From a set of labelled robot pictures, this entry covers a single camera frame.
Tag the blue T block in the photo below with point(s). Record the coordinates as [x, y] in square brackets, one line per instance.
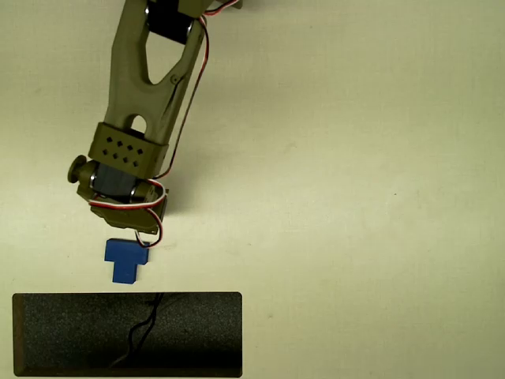
[126, 260]

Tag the black rectangular foam tray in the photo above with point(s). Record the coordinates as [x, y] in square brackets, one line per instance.
[79, 335]

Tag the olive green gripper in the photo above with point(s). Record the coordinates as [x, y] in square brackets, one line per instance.
[132, 221]

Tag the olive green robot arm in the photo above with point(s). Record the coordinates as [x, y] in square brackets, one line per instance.
[130, 91]

